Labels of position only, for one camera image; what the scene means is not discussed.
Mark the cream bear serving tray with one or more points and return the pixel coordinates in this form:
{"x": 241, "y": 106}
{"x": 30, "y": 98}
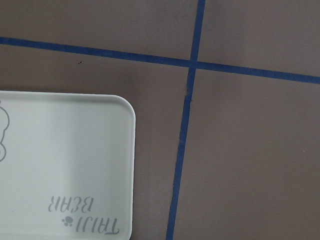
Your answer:
{"x": 66, "y": 166}

